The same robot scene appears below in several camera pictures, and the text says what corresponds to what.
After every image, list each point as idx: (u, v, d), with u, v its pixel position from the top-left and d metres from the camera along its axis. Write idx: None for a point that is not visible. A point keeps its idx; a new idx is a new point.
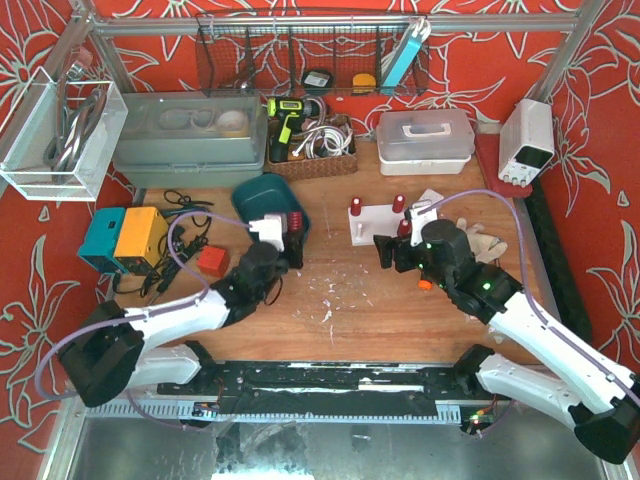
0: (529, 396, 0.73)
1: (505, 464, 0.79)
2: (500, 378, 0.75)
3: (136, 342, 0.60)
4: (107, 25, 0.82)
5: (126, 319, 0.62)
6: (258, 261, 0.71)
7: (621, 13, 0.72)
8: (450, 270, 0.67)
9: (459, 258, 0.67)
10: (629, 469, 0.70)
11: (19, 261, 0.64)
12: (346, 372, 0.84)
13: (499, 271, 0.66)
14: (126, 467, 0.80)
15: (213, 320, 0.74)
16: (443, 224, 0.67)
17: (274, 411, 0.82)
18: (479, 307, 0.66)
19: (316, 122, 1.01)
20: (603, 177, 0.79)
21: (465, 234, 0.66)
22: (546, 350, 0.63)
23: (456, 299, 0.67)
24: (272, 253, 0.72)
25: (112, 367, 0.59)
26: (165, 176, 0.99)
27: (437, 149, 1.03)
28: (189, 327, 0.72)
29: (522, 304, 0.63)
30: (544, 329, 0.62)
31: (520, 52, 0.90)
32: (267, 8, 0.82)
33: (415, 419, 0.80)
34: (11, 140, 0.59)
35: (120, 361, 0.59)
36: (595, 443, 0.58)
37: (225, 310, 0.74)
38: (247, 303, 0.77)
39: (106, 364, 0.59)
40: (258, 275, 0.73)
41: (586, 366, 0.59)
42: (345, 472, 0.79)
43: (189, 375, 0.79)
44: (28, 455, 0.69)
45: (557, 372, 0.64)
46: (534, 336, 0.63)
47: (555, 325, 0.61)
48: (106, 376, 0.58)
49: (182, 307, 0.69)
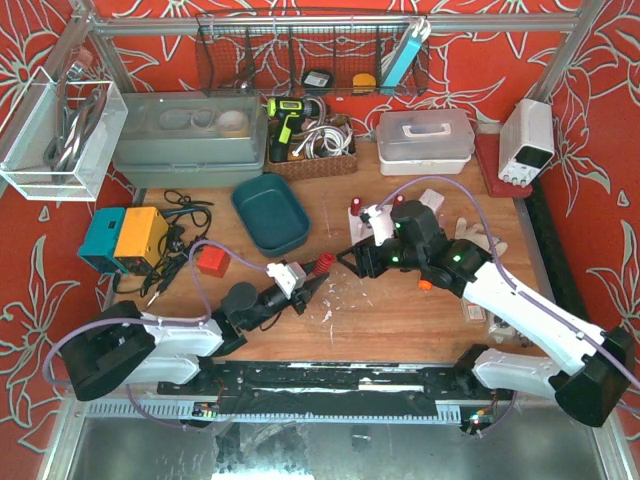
0: (519, 380, 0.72)
1: (505, 464, 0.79)
2: (492, 368, 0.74)
3: (148, 343, 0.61)
4: (106, 25, 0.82)
5: (140, 321, 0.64)
6: (236, 303, 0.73)
7: (621, 13, 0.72)
8: (421, 247, 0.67)
9: (428, 234, 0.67)
10: (629, 468, 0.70)
11: (19, 260, 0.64)
12: (346, 372, 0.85)
13: (469, 244, 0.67)
14: (126, 467, 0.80)
15: (207, 348, 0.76)
16: (411, 202, 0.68)
17: (274, 411, 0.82)
18: (451, 280, 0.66)
19: (316, 122, 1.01)
20: (604, 177, 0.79)
21: (431, 210, 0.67)
22: (518, 315, 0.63)
23: (429, 274, 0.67)
24: (251, 297, 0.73)
25: (119, 361, 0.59)
26: (165, 176, 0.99)
27: (437, 149, 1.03)
28: (190, 346, 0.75)
29: (492, 273, 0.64)
30: (514, 294, 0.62)
31: (520, 52, 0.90)
32: (267, 8, 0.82)
33: (415, 419, 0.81)
34: (11, 140, 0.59)
35: (128, 358, 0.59)
36: (575, 407, 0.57)
37: (219, 339, 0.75)
38: (236, 337, 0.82)
39: (113, 358, 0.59)
40: (240, 315, 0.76)
41: (555, 327, 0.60)
42: (345, 472, 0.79)
43: (190, 374, 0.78)
44: (28, 455, 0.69)
45: (531, 336, 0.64)
46: (504, 303, 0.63)
47: (525, 290, 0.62)
48: (112, 369, 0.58)
49: (189, 326, 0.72)
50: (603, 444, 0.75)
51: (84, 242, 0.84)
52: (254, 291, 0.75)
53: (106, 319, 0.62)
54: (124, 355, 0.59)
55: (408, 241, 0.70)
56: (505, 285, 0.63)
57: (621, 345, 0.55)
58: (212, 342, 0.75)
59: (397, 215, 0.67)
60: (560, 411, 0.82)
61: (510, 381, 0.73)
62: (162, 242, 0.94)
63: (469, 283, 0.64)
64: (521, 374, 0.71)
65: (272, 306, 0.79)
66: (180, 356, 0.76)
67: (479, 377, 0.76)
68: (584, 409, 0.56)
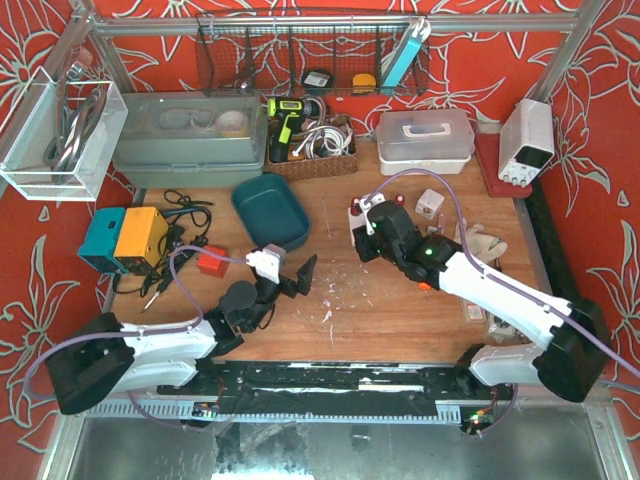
0: (510, 369, 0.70)
1: (506, 464, 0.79)
2: (484, 363, 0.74)
3: (126, 358, 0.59)
4: (107, 25, 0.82)
5: (119, 335, 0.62)
6: (234, 302, 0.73)
7: (621, 13, 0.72)
8: (397, 244, 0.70)
9: (401, 230, 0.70)
10: (629, 468, 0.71)
11: (19, 260, 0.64)
12: (346, 372, 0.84)
13: (441, 239, 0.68)
14: (126, 467, 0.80)
15: (199, 351, 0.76)
16: (386, 203, 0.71)
17: (274, 411, 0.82)
18: (426, 274, 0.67)
19: (316, 122, 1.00)
20: (604, 177, 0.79)
21: (402, 208, 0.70)
22: (491, 299, 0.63)
23: (406, 270, 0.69)
24: (251, 296, 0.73)
25: (97, 377, 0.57)
26: (165, 176, 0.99)
27: (437, 149, 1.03)
28: (180, 351, 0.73)
29: (460, 261, 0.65)
30: (483, 278, 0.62)
31: (520, 52, 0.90)
32: (267, 8, 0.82)
33: (415, 419, 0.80)
34: (11, 140, 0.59)
35: (105, 374, 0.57)
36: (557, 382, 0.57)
37: (212, 343, 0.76)
38: (232, 338, 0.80)
39: (93, 373, 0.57)
40: (237, 314, 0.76)
41: (525, 306, 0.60)
42: (345, 472, 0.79)
43: (189, 374, 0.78)
44: (28, 455, 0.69)
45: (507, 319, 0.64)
46: (475, 287, 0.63)
47: (492, 272, 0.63)
48: (92, 384, 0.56)
49: (175, 332, 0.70)
50: (602, 444, 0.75)
51: (84, 243, 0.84)
52: (253, 289, 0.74)
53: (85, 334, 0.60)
54: (104, 372, 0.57)
55: (385, 240, 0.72)
56: (474, 271, 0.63)
57: (589, 315, 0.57)
58: (204, 344, 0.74)
59: (373, 214, 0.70)
60: (561, 411, 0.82)
61: (503, 371, 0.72)
62: (161, 243, 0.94)
63: (440, 274, 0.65)
64: (510, 363, 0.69)
65: (267, 299, 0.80)
66: (175, 360, 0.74)
67: (478, 375, 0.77)
68: (565, 382, 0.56)
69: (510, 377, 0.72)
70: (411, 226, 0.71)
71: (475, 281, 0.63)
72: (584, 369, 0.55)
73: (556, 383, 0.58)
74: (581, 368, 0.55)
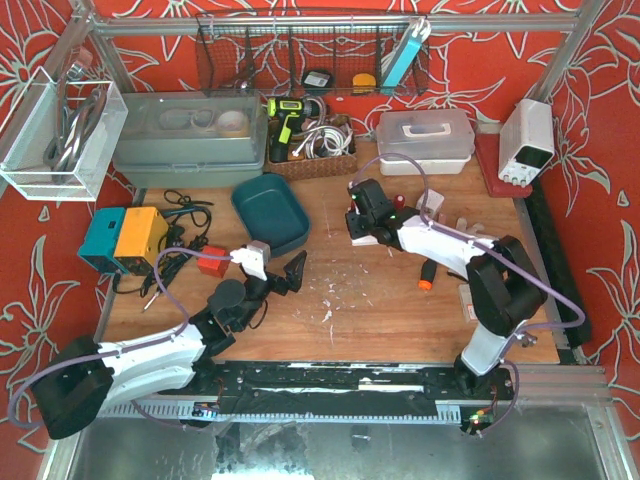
0: (484, 342, 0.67)
1: (505, 464, 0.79)
2: (471, 348, 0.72)
3: (105, 379, 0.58)
4: (107, 25, 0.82)
5: (97, 357, 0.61)
6: (223, 301, 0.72)
7: (621, 13, 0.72)
8: (369, 213, 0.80)
9: (374, 202, 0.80)
10: (629, 468, 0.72)
11: (19, 260, 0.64)
12: (346, 372, 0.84)
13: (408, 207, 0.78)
14: (126, 467, 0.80)
15: (189, 357, 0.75)
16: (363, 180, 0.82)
17: (274, 411, 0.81)
18: (391, 238, 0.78)
19: (316, 122, 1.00)
20: (604, 177, 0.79)
21: (377, 184, 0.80)
22: (437, 248, 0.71)
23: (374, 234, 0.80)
24: (239, 292, 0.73)
25: (81, 400, 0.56)
26: (166, 176, 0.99)
27: (437, 149, 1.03)
28: (167, 359, 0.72)
29: (413, 219, 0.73)
30: (428, 230, 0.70)
31: (520, 52, 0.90)
32: (267, 8, 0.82)
33: (415, 419, 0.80)
34: (11, 141, 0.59)
35: (87, 398, 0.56)
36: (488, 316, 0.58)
37: (201, 346, 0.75)
38: (224, 337, 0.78)
39: (75, 397, 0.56)
40: (227, 313, 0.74)
41: (459, 248, 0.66)
42: (345, 472, 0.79)
43: (186, 378, 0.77)
44: (28, 455, 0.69)
45: (454, 266, 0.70)
46: (423, 239, 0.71)
47: (437, 224, 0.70)
48: (75, 408, 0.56)
49: (158, 344, 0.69)
50: (602, 444, 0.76)
51: (84, 244, 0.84)
52: (241, 285, 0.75)
53: (65, 360, 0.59)
54: (84, 396, 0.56)
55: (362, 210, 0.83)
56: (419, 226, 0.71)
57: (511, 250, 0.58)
58: (192, 349, 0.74)
59: (352, 188, 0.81)
60: (561, 411, 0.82)
61: (481, 349, 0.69)
62: (162, 242, 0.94)
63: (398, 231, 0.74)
64: (480, 334, 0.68)
65: (257, 296, 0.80)
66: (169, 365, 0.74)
67: (468, 365, 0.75)
68: (488, 311, 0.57)
69: (487, 354, 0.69)
70: (384, 198, 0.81)
71: (421, 234, 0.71)
72: (503, 295, 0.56)
73: (485, 315, 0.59)
74: (498, 291, 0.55)
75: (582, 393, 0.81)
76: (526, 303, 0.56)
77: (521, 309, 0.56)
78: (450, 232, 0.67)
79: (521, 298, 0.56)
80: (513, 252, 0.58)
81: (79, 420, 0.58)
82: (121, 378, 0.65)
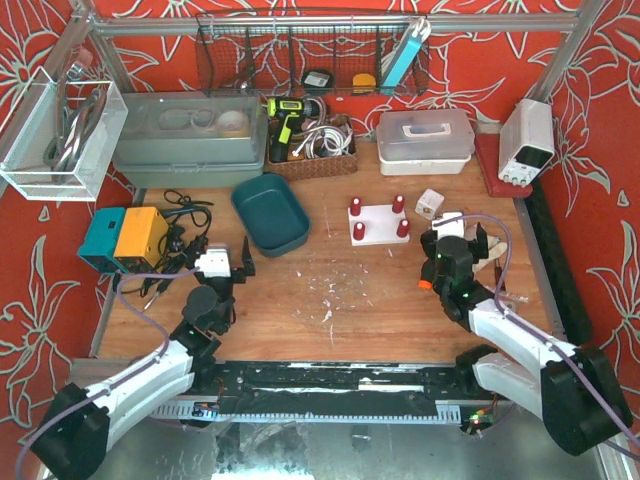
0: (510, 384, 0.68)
1: (507, 463, 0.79)
2: (491, 369, 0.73)
3: (104, 420, 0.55)
4: (107, 25, 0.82)
5: (88, 400, 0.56)
6: (198, 309, 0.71)
7: (621, 13, 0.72)
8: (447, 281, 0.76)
9: (459, 274, 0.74)
10: (629, 469, 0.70)
11: (19, 259, 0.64)
12: (346, 372, 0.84)
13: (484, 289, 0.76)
14: (126, 467, 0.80)
15: (178, 368, 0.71)
16: (459, 242, 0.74)
17: (274, 411, 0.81)
18: (460, 315, 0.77)
19: (317, 122, 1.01)
20: (604, 177, 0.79)
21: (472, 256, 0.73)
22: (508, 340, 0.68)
23: (445, 305, 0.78)
24: (212, 296, 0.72)
25: (86, 447, 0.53)
26: (166, 176, 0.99)
27: (437, 149, 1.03)
28: (157, 386, 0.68)
29: (490, 305, 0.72)
30: (502, 318, 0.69)
31: (520, 52, 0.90)
32: (267, 8, 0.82)
33: (414, 419, 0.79)
34: (10, 141, 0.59)
35: (90, 442, 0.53)
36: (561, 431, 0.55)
37: (187, 358, 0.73)
38: (210, 342, 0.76)
39: (81, 446, 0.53)
40: (206, 320, 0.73)
41: (530, 340, 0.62)
42: (345, 472, 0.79)
43: (182, 386, 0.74)
44: (29, 456, 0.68)
45: (518, 357, 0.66)
46: (497, 328, 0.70)
47: (513, 315, 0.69)
48: (83, 455, 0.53)
49: (144, 370, 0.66)
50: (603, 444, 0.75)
51: (83, 244, 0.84)
52: (212, 290, 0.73)
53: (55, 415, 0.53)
54: (87, 441, 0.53)
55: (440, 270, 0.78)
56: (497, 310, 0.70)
57: (594, 363, 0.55)
58: (180, 363, 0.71)
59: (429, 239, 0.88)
60: None
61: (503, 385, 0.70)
62: (162, 243, 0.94)
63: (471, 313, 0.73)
64: (510, 380, 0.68)
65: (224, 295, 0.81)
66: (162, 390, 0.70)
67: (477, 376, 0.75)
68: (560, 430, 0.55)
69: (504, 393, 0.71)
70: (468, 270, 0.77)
71: (495, 319, 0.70)
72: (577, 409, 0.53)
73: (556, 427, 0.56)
74: (574, 404, 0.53)
75: None
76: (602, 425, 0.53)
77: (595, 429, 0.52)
78: (527, 326, 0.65)
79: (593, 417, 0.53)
80: (596, 364, 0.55)
81: (91, 463, 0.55)
82: (119, 415, 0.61)
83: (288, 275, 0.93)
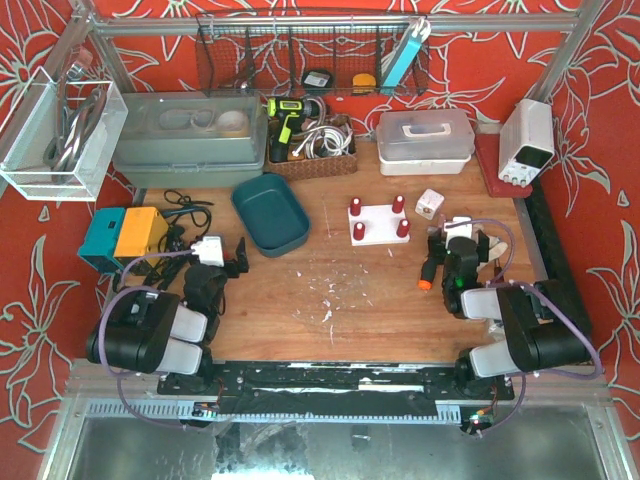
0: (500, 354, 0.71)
1: (506, 464, 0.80)
2: (483, 351, 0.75)
3: (167, 299, 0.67)
4: (107, 25, 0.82)
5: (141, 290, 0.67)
6: (197, 281, 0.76)
7: (621, 13, 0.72)
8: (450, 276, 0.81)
9: (463, 272, 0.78)
10: (629, 468, 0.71)
11: (19, 260, 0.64)
12: (346, 372, 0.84)
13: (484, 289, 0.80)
14: (126, 466, 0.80)
15: (199, 328, 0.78)
16: (470, 242, 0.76)
17: (274, 411, 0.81)
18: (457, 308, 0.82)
19: (317, 122, 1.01)
20: (603, 177, 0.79)
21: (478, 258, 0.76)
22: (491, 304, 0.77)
23: (446, 294, 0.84)
24: (208, 272, 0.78)
25: (159, 320, 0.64)
26: (166, 176, 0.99)
27: (437, 149, 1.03)
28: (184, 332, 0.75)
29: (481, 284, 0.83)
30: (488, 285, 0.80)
31: (520, 52, 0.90)
32: (267, 8, 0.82)
33: (414, 419, 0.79)
34: (10, 142, 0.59)
35: (160, 316, 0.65)
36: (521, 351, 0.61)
37: (201, 319, 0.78)
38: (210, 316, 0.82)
39: (152, 322, 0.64)
40: (204, 295, 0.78)
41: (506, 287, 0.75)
42: (345, 472, 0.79)
43: (197, 362, 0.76)
44: (28, 455, 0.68)
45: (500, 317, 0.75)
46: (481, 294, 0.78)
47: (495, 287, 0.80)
48: (157, 326, 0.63)
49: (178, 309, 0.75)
50: (602, 444, 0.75)
51: (83, 244, 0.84)
52: (209, 268, 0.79)
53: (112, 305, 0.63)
54: (156, 315, 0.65)
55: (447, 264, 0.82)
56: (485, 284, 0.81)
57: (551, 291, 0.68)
58: (199, 321, 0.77)
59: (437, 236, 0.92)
60: (561, 411, 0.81)
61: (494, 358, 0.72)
62: (162, 242, 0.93)
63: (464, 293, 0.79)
64: (500, 349, 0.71)
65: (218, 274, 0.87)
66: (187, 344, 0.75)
67: (472, 362, 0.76)
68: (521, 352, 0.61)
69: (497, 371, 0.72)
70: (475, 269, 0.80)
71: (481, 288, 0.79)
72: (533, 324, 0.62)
73: (515, 348, 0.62)
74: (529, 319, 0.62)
75: (581, 393, 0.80)
76: (558, 347, 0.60)
77: (553, 350, 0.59)
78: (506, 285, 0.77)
79: (551, 338, 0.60)
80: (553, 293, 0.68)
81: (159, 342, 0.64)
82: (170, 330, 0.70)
83: (288, 275, 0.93)
